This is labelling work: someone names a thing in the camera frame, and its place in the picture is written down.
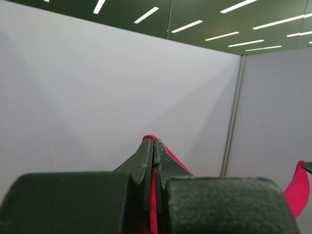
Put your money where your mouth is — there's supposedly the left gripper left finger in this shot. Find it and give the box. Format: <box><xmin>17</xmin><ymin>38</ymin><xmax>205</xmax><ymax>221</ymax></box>
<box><xmin>0</xmin><ymin>137</ymin><xmax>154</xmax><ymax>234</ymax></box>

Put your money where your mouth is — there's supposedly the right aluminium corner post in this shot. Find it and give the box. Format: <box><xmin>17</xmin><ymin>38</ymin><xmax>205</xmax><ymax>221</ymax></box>
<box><xmin>220</xmin><ymin>55</ymin><xmax>246</xmax><ymax>177</ymax></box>

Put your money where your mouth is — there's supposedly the crimson red polo shirt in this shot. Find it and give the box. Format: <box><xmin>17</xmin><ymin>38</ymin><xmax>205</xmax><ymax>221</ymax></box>
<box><xmin>141</xmin><ymin>134</ymin><xmax>311</xmax><ymax>234</ymax></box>

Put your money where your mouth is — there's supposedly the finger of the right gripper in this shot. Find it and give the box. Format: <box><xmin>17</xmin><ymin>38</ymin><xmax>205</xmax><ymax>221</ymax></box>
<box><xmin>301</xmin><ymin>162</ymin><xmax>312</xmax><ymax>174</ymax></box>

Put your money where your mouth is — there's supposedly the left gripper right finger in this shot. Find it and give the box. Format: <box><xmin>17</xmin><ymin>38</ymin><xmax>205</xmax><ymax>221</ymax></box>
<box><xmin>154</xmin><ymin>138</ymin><xmax>301</xmax><ymax>234</ymax></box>

